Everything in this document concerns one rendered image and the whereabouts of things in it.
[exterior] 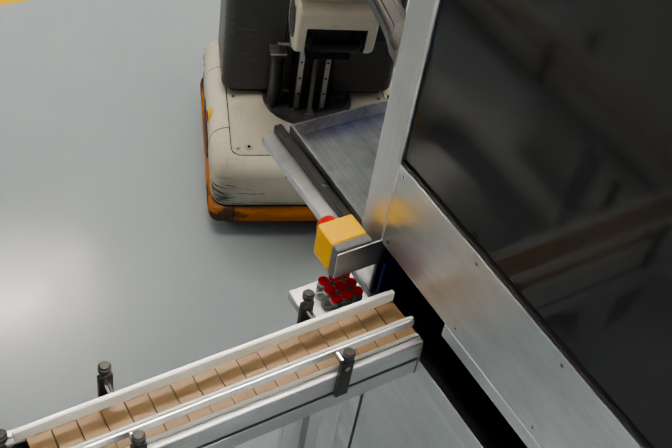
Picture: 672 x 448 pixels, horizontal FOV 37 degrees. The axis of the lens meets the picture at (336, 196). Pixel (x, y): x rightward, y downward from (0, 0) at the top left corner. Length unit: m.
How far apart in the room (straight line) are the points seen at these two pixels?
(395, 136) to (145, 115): 2.00
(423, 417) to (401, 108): 0.58
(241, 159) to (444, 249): 1.46
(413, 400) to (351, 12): 1.19
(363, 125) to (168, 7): 1.97
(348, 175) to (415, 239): 0.45
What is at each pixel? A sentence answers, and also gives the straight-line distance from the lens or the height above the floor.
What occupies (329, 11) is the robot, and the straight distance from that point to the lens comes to 2.70.
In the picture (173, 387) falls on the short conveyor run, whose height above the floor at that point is 0.93.
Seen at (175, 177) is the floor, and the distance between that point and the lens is 3.33.
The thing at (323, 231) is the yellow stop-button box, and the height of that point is 1.03.
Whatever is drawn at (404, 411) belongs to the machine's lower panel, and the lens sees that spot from 1.93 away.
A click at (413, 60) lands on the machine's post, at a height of 1.39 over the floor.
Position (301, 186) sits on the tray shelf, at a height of 0.88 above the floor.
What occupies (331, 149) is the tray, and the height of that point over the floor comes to 0.88.
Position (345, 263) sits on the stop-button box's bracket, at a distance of 1.76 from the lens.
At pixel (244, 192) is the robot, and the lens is 3.03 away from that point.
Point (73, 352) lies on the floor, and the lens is 2.87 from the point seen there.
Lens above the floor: 2.29
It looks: 44 degrees down
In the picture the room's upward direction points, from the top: 10 degrees clockwise
